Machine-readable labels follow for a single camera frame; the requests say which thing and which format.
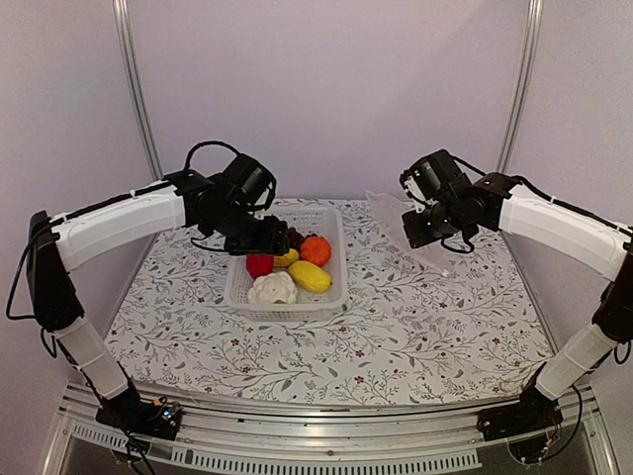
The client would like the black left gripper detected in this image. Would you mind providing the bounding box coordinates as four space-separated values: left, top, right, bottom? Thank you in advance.
207 202 290 255

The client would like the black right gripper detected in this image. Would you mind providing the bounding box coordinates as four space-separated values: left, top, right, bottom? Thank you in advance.
403 198 464 247

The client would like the red toy bell pepper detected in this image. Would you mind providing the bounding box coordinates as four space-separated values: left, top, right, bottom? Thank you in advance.
246 255 275 280

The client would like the clear zip top bag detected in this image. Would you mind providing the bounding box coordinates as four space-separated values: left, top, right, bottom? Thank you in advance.
365 190 452 277

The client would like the white perforated plastic basket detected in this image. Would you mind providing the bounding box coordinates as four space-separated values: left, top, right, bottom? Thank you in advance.
224 204 348 322

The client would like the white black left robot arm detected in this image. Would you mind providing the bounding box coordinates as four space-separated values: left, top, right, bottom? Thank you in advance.
5 141 289 429

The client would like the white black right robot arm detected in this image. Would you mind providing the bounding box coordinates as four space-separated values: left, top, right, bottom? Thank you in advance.
400 231 607 402

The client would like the dark red grape bunch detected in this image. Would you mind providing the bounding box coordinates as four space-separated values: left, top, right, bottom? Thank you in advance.
287 228 318 251

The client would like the orange toy pumpkin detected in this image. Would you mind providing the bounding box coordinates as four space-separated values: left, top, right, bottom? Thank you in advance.
300 236 331 267

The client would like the white toy cauliflower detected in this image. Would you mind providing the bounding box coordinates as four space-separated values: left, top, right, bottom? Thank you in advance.
247 271 298 304

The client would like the yellow toy mango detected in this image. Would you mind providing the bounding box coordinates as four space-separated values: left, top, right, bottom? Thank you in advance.
288 260 332 293

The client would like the floral patterned table mat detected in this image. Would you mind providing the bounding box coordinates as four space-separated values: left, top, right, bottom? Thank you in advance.
105 201 552 405

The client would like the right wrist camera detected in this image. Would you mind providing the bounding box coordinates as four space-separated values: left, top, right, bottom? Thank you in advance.
400 149 472 214

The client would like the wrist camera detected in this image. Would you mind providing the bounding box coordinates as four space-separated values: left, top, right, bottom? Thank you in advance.
222 152 277 212
400 149 472 214

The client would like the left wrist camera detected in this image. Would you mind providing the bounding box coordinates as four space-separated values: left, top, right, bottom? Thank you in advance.
222 152 277 212

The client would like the right aluminium corner post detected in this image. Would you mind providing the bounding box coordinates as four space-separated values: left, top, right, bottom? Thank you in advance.
497 0 544 173

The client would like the aluminium corner post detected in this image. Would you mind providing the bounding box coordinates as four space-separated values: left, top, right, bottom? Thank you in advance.
112 0 163 179
497 0 544 173

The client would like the aluminium front rail frame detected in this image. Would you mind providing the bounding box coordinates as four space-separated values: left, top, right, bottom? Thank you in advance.
43 383 624 474

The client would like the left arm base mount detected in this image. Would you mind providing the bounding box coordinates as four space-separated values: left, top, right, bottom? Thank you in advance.
96 383 182 440

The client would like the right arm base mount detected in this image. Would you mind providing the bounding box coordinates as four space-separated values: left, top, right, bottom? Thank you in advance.
477 381 563 464

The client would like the left aluminium corner post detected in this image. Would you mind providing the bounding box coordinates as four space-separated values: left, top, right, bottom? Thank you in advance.
112 0 163 179

